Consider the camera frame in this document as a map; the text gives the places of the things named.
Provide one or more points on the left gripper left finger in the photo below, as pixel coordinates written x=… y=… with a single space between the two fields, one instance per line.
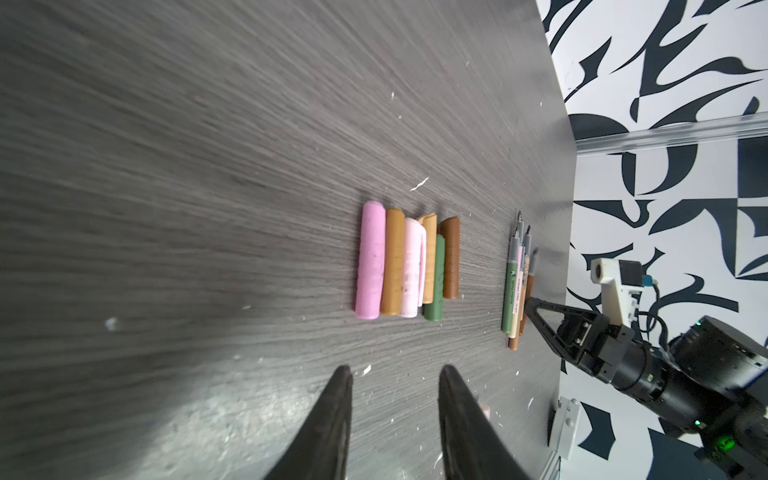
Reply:
x=320 y=448

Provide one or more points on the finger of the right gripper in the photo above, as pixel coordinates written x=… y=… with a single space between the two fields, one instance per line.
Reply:
x=555 y=327

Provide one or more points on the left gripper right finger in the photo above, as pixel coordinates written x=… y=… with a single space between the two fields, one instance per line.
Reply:
x=471 y=448

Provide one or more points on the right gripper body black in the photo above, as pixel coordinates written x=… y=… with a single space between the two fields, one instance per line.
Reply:
x=710 y=381

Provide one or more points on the light brown pen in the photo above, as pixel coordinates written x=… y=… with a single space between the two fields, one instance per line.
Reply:
x=527 y=241

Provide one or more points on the green pen cap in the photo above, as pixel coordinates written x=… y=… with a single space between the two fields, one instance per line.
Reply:
x=433 y=311

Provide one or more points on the light brown pen cap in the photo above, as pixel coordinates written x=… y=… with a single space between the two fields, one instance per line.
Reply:
x=393 y=269

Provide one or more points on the bright pink pen cap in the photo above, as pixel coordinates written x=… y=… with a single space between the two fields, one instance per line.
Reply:
x=371 y=261

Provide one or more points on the lilac cap brown pen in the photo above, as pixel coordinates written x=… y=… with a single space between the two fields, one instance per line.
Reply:
x=514 y=337

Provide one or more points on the white round timer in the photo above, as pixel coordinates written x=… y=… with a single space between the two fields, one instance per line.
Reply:
x=564 y=428

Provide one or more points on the aluminium frame back beam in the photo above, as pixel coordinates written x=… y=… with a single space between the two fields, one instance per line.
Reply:
x=737 y=127

